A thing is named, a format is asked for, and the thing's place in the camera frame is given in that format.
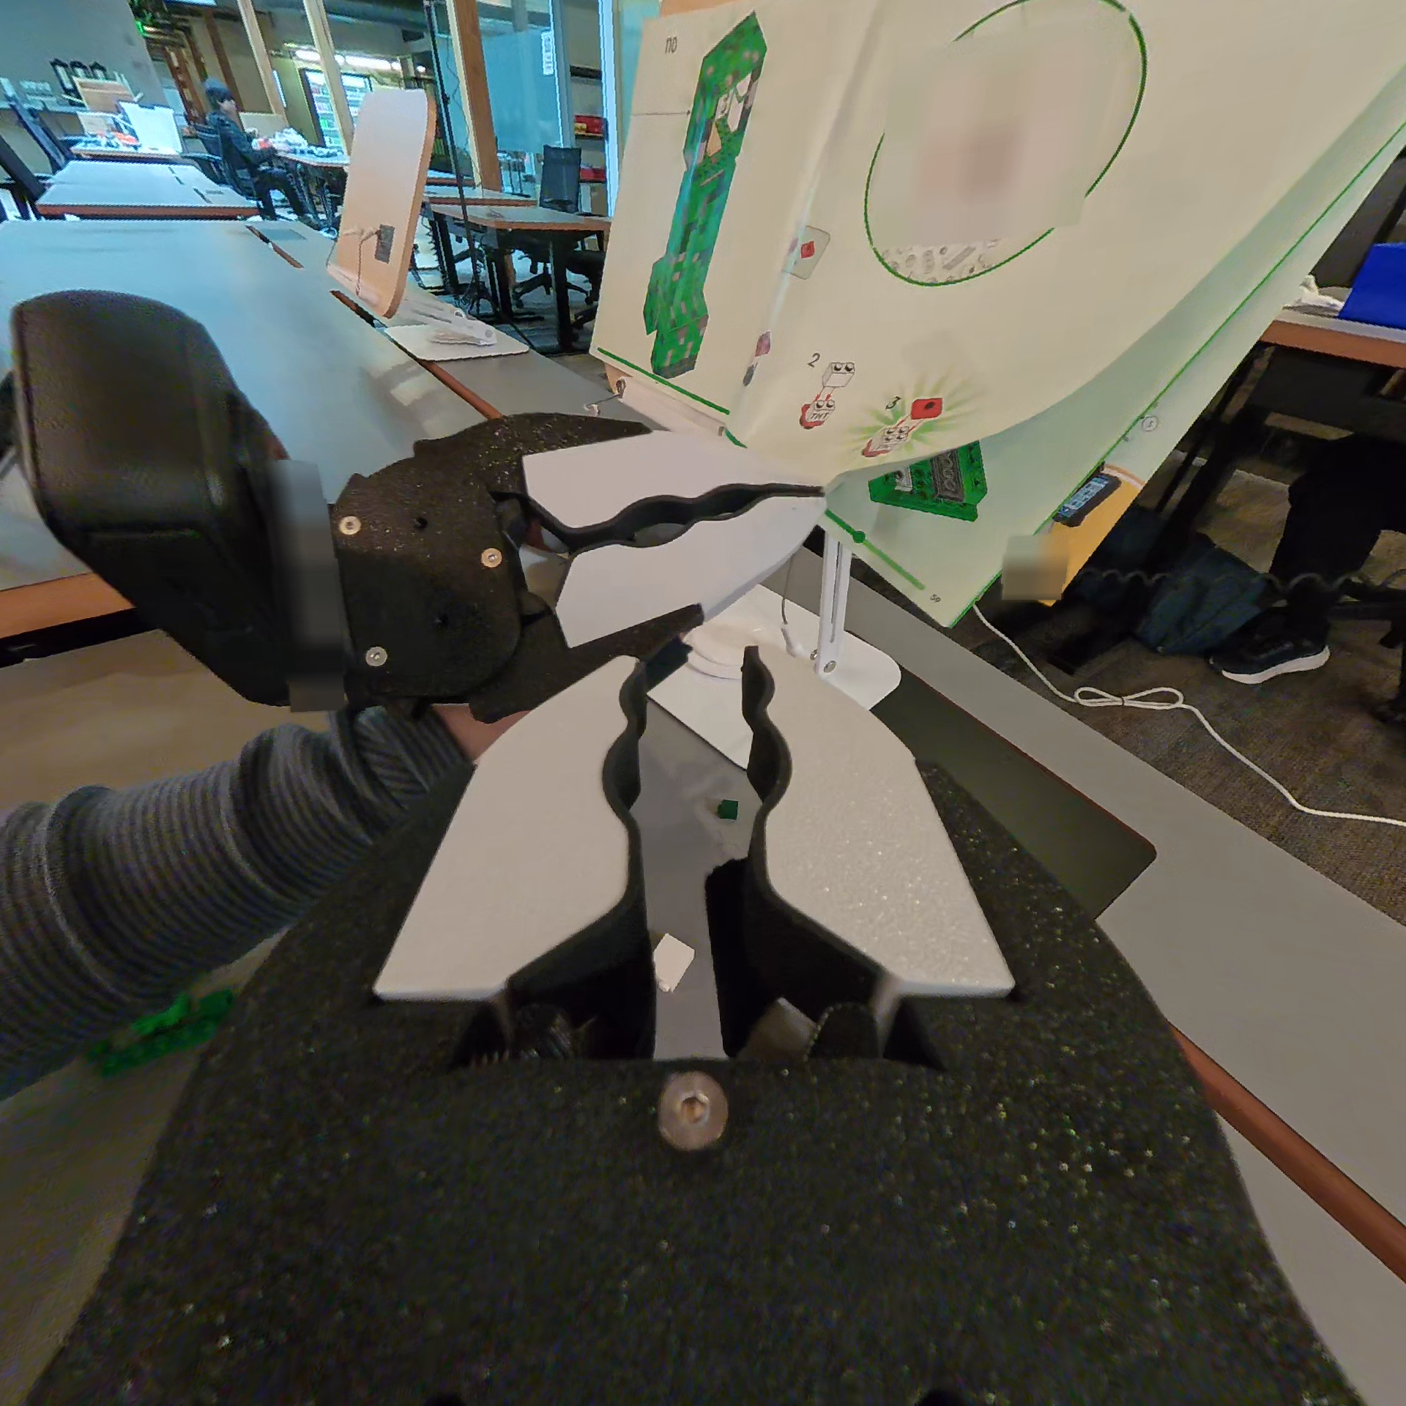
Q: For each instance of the light grey desk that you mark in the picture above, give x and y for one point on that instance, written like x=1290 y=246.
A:
x=285 y=297

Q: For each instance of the person's left forearm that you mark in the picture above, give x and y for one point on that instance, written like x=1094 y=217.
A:
x=165 y=868

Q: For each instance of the small white paper scrap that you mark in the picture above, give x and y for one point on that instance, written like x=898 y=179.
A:
x=672 y=964

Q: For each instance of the large blue bin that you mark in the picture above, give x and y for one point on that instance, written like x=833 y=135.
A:
x=1378 y=281

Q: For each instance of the white crumpled paper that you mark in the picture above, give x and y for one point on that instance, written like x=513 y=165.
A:
x=1318 y=297

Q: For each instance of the green brick plate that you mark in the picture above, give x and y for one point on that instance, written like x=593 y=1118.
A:
x=165 y=1034

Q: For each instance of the dark backpack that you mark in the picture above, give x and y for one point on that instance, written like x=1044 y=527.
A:
x=1187 y=600

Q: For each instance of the white booklet stand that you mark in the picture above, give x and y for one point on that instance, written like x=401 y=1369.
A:
x=791 y=676

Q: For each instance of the wooden backed booklet stand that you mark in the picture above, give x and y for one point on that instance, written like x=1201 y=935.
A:
x=384 y=199

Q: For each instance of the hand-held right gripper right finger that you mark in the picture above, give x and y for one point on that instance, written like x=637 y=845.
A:
x=880 y=868

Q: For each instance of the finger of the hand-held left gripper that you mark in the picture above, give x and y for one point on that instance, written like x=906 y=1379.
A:
x=660 y=584
x=637 y=473

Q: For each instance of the wooden top table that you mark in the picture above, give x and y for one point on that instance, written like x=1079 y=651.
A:
x=1340 y=336
x=516 y=215

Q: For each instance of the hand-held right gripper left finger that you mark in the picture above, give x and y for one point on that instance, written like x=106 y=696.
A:
x=516 y=858

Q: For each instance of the black office chair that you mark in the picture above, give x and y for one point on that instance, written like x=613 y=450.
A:
x=560 y=177

